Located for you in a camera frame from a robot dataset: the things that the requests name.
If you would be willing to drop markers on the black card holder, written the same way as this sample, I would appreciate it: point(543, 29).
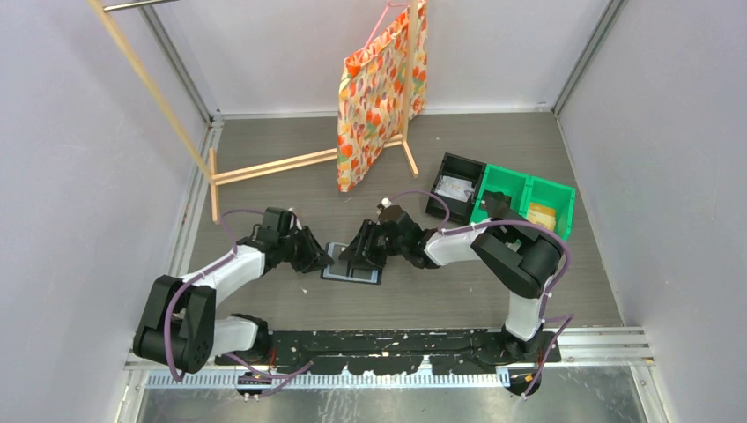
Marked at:
point(350, 268)

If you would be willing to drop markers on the pink clothes hanger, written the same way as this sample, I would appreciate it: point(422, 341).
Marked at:
point(390, 4)

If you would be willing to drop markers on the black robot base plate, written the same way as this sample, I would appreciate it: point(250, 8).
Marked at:
point(394, 352)

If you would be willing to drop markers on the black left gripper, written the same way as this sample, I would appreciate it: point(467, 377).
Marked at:
point(314, 256)

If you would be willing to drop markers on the yellow cards in green bin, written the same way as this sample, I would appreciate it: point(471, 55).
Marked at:
point(542, 215)

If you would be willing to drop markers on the black storage bin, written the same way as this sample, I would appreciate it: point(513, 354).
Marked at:
point(463, 168)

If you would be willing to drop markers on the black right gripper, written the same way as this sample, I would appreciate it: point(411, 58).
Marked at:
point(367, 232)

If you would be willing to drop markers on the dark credit card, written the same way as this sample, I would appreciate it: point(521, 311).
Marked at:
point(493, 202)

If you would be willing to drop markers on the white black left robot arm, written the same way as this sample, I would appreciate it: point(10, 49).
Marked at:
point(179, 327)

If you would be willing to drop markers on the floral fabric bag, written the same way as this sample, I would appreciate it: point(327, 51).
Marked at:
point(382, 88)

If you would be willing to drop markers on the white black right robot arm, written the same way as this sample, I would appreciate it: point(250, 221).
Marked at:
point(526, 258)

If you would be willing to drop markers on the white card in black bin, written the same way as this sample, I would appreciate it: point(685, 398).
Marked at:
point(455, 188)

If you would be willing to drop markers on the green double storage bin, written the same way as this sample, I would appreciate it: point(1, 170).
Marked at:
point(525, 189)

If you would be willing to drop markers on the wooden clothes rack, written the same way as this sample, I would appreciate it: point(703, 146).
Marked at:
point(206, 163)

